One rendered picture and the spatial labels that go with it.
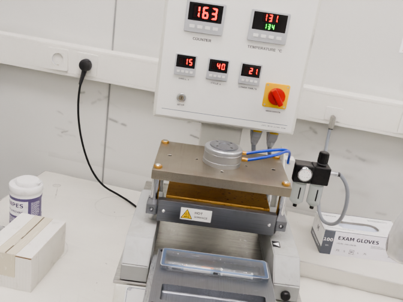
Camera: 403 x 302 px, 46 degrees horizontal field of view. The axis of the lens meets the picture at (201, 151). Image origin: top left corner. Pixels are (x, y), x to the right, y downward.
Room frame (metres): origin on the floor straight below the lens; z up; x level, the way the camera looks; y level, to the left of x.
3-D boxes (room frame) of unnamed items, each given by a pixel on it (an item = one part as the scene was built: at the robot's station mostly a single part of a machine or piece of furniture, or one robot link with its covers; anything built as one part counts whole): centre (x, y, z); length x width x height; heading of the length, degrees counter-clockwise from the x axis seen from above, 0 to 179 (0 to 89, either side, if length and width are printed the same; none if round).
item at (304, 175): (1.06, -0.26, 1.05); 0.15 x 0.05 x 0.15; 92
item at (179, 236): (0.96, -0.04, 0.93); 0.46 x 0.35 x 0.01; 2
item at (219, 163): (0.96, -0.06, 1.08); 0.31 x 0.24 x 0.13; 92
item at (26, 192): (1.15, 0.45, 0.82); 0.09 x 0.09 x 0.15
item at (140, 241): (0.85, 0.09, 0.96); 0.25 x 0.05 x 0.07; 2
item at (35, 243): (0.98, 0.38, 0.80); 0.19 x 0.13 x 0.09; 171
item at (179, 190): (0.93, -0.05, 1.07); 0.22 x 0.17 x 0.10; 92
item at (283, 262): (0.86, -0.19, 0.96); 0.26 x 0.05 x 0.07; 2
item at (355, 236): (1.23, -0.48, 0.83); 0.23 x 0.12 x 0.07; 92
